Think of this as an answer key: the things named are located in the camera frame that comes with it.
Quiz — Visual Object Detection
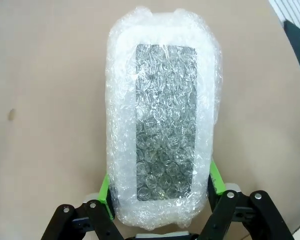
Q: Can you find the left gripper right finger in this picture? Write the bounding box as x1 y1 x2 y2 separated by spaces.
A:
197 159 291 240

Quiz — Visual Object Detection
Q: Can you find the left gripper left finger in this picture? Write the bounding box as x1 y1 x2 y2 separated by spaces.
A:
42 172 121 240

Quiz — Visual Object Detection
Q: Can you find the bubble-wrapped clock with visible screen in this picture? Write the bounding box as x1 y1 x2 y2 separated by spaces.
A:
105 6 225 231

